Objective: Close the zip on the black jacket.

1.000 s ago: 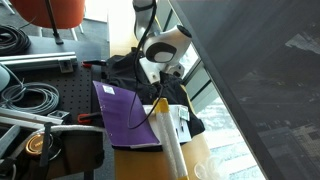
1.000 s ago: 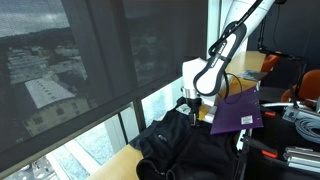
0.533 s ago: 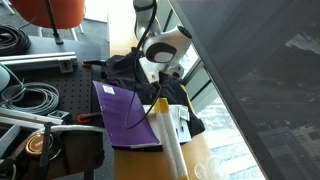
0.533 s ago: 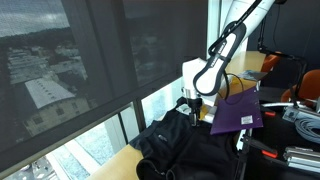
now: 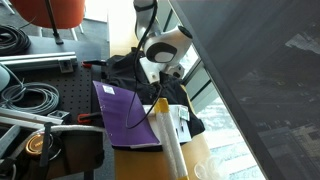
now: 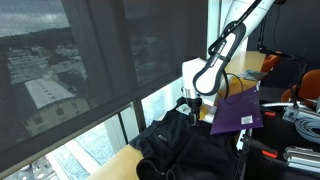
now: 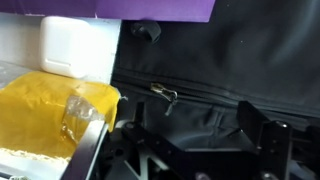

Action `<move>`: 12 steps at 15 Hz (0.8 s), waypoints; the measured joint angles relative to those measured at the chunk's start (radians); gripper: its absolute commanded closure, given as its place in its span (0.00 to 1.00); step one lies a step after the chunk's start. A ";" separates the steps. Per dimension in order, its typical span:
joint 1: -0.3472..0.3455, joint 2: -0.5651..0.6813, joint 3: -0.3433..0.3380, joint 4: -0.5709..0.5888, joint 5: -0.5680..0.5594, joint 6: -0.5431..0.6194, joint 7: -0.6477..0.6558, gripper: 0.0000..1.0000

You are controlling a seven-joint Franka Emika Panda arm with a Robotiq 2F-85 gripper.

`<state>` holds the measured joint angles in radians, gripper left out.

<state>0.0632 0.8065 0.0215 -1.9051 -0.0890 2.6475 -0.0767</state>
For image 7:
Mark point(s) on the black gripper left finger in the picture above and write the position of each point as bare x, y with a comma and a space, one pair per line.
139, 113

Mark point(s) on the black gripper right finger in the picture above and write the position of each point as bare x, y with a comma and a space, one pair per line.
253, 123

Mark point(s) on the metal zipper pull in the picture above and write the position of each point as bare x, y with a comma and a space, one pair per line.
163, 90

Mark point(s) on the black zip jacket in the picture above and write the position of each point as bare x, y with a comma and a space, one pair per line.
250, 50

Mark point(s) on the white flat box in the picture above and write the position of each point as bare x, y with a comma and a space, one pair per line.
103, 50

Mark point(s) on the white rounded plastic block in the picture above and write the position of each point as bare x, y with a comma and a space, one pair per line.
63, 46

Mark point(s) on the purple paper folder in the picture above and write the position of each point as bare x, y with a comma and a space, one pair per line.
133, 8

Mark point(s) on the white foam tube yellow tape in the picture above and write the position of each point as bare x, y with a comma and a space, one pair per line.
33, 110

